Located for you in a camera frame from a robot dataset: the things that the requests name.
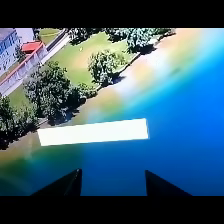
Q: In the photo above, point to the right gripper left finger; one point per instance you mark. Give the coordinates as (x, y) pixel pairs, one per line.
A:
(68, 186)

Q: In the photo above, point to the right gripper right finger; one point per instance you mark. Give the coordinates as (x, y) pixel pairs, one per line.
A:
(158, 187)

